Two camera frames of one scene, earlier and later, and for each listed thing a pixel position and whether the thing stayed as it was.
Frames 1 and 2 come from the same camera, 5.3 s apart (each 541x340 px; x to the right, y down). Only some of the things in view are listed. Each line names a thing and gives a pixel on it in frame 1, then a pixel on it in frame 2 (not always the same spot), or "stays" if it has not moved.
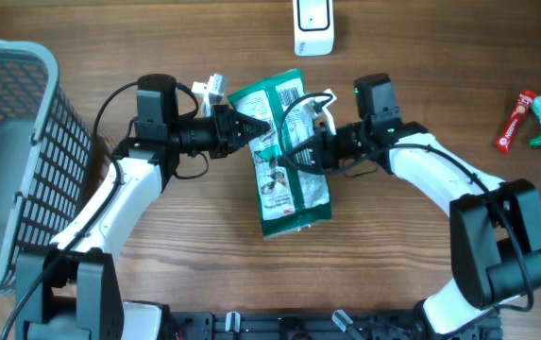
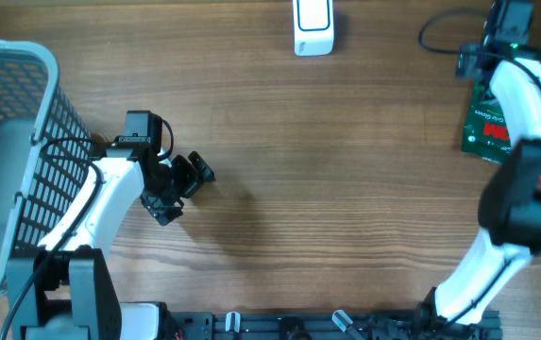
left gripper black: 226,136 to 159,205
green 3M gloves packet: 289,199 to 486,132
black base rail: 215,325 stays
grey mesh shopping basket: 29,150 stays
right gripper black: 323,149 to 464,67
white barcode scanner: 313,27 stays
